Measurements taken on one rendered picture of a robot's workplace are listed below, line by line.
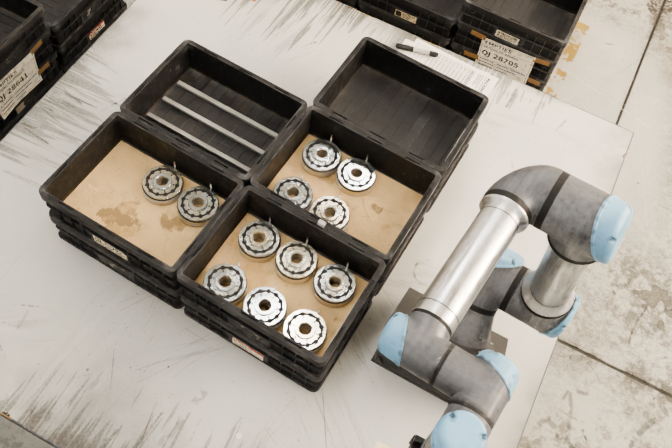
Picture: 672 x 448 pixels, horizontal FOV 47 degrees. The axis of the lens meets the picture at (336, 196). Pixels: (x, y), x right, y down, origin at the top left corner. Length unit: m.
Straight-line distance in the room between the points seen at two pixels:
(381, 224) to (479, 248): 0.69
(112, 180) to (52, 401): 0.56
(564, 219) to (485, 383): 0.35
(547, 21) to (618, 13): 0.97
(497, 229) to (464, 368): 0.27
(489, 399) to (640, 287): 1.98
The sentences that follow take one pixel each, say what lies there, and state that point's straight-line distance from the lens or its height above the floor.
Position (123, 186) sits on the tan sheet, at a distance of 2.04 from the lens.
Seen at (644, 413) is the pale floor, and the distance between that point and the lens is 2.96.
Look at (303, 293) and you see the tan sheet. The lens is 1.88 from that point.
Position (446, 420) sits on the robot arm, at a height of 1.44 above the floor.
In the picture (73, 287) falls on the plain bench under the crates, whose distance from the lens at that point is 2.08.
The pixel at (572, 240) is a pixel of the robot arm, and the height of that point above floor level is 1.38.
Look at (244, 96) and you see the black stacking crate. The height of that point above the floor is 0.83.
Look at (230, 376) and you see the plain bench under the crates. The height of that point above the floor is 0.70.
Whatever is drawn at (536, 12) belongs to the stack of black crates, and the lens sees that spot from 3.11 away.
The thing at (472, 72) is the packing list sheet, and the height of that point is 0.70.
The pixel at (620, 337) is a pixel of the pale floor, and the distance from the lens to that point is 3.03.
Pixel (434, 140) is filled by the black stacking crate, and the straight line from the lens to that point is 2.17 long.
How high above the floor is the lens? 2.54
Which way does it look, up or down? 58 degrees down
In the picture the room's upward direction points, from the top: 11 degrees clockwise
